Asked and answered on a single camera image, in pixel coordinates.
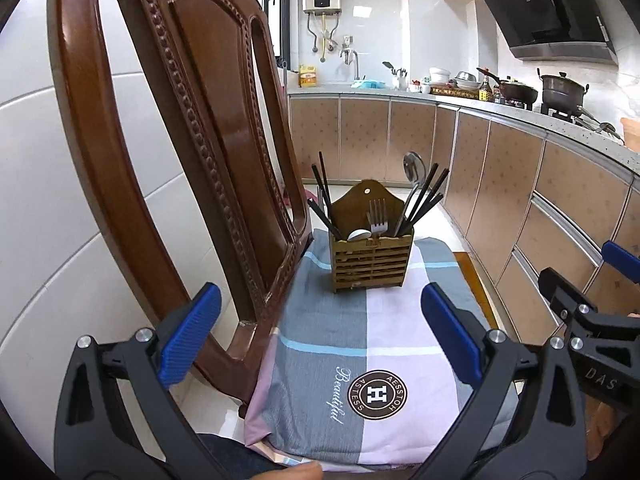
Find black chopstick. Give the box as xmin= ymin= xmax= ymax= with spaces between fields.
xmin=399 ymin=162 xmax=439 ymax=236
xmin=307 ymin=198 xmax=343 ymax=240
xmin=311 ymin=164 xmax=332 ymax=221
xmin=402 ymin=193 xmax=444 ymax=235
xmin=318 ymin=151 xmax=334 ymax=222
xmin=418 ymin=168 xmax=449 ymax=210

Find steel fork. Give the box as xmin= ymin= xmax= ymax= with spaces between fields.
xmin=367 ymin=198 xmax=388 ymax=237

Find white ceramic spoon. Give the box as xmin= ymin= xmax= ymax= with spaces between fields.
xmin=347 ymin=229 xmax=372 ymax=242

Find large steel spoon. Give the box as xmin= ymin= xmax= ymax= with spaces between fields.
xmin=394 ymin=152 xmax=426 ymax=237

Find kitchen counter cabinets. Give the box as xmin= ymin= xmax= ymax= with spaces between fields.
xmin=288 ymin=88 xmax=639 ymax=342

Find steel kitchen faucet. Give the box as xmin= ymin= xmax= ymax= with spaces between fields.
xmin=341 ymin=35 xmax=360 ymax=80

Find person's right hand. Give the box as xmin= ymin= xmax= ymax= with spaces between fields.
xmin=586 ymin=402 xmax=622 ymax=460

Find person's left hand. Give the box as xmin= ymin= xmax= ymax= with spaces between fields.
xmin=250 ymin=462 xmax=323 ymax=480

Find checked grey pink cushion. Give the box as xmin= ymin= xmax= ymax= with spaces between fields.
xmin=244 ymin=230 xmax=480 ymax=472

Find wooden utensil holder box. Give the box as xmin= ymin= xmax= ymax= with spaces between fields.
xmin=329 ymin=180 xmax=413 ymax=292

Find orange plastic basket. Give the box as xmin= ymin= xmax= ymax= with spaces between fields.
xmin=620 ymin=117 xmax=640 ymax=153

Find dark cooking pot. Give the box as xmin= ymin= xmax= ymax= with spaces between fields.
xmin=537 ymin=70 xmax=590 ymax=118

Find black wok pan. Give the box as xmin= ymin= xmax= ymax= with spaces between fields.
xmin=477 ymin=67 xmax=538 ymax=110

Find stack of bowls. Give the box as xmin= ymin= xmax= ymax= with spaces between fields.
xmin=454 ymin=70 xmax=480 ymax=91

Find white utensil cup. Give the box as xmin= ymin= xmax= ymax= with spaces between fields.
xmin=395 ymin=70 xmax=408 ymax=91

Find black range hood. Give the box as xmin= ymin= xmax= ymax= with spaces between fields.
xmin=484 ymin=0 xmax=617 ymax=65

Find carved brown wooden chair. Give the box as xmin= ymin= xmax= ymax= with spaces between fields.
xmin=48 ymin=0 xmax=311 ymax=408

